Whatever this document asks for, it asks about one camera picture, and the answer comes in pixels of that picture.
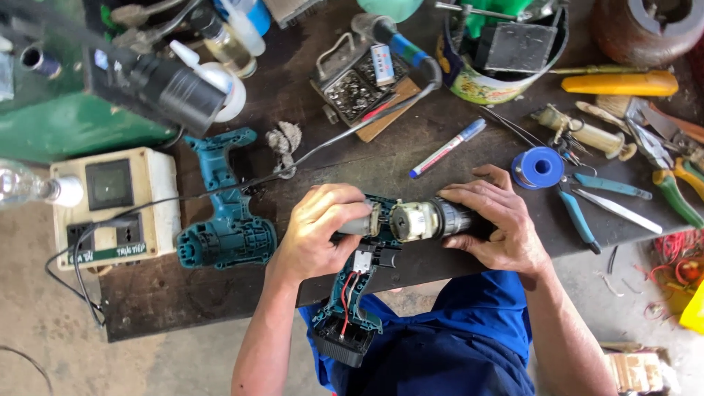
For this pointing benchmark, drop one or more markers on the person's left hand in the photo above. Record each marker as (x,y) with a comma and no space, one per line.
(311,236)

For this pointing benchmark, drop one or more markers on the person's right hand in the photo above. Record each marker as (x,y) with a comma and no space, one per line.
(509,231)

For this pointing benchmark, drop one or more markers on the grey drill motor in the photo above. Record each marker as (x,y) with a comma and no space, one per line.
(364,224)

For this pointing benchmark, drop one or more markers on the drill gearbox with black chuck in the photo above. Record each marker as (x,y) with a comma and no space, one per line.
(418,220)

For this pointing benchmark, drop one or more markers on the blue solder spool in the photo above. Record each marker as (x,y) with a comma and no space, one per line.
(536,168)

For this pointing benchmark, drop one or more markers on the empty teal drill housing half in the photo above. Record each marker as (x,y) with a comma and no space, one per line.
(228,231)

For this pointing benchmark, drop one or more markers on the teal drill housing with wiring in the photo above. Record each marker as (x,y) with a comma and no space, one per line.
(352,319)

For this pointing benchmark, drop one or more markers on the grey metal braid wad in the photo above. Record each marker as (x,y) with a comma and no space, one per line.
(285,144)

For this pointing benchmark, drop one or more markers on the bunch of small metal hooks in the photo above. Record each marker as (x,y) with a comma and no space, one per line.
(569,151)

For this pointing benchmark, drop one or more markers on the white marker with blue cap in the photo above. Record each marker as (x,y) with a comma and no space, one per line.
(445,149)

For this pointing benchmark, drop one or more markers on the steel tweezers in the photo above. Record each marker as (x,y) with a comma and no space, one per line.
(621,212)

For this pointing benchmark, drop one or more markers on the wooden thread spool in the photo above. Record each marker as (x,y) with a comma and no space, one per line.
(591,133)

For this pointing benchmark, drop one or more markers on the person's blue trousers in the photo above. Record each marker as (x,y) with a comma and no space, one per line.
(440,341)

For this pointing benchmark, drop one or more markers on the red pen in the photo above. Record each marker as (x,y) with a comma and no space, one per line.
(379,108)

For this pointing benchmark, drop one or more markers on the wooden board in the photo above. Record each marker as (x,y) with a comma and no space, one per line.
(393,113)

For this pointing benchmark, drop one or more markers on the metal box of screws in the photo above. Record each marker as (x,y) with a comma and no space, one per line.
(352,91)

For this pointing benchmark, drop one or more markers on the printed tin can with tools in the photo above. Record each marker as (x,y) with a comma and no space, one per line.
(495,60)

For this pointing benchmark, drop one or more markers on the white glue bottle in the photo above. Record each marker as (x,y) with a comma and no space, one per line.
(223,82)

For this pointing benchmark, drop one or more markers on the yellow utility knife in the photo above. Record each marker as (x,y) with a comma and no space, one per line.
(621,83)

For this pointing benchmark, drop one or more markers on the small white box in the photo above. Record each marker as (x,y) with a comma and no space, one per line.
(383,63)

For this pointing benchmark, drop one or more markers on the cardboard box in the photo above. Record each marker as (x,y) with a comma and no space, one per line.
(635,371)

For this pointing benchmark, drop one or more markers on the beige power socket box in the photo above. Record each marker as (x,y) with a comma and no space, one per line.
(118,212)

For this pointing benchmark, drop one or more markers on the yellow plastic box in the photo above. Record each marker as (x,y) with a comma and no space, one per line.
(694,311)

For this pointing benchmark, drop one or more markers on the glass oil bottle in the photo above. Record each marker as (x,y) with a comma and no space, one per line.
(228,47)

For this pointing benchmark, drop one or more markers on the black heat gun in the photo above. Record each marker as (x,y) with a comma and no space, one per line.
(165,88)

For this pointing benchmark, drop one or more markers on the blue and white bottle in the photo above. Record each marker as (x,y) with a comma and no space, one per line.
(250,19)

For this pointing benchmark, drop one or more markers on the metal grid plate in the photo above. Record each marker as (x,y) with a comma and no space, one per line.
(291,11)

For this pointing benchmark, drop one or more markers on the brown round pot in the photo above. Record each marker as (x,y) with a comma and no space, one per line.
(643,30)

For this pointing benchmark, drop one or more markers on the teal bowl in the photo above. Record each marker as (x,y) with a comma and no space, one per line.
(390,8)

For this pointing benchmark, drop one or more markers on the grey metal pliers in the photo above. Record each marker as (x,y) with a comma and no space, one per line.
(148,30)

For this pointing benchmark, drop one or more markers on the green machine casing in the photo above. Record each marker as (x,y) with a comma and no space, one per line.
(71,124)

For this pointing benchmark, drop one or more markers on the clear plastic bottle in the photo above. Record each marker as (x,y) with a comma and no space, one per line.
(27,184)

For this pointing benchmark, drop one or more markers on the dark blue metal tube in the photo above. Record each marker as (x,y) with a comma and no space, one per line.
(41,61)

